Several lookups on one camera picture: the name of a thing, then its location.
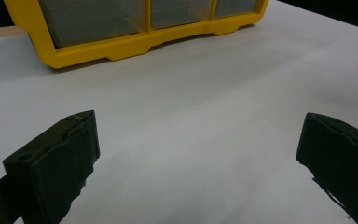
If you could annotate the white table sheet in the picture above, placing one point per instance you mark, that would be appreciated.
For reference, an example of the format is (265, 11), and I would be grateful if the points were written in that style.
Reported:
(183, 124)

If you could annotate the yellow drawer organizer cabinet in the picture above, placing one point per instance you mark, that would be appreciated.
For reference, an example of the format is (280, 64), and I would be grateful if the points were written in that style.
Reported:
(105, 49)

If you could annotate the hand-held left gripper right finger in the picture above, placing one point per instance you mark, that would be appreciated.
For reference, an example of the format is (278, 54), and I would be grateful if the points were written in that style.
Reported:
(341, 158)

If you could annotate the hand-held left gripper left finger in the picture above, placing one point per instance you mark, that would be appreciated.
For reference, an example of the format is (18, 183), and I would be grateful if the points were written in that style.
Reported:
(52, 168)

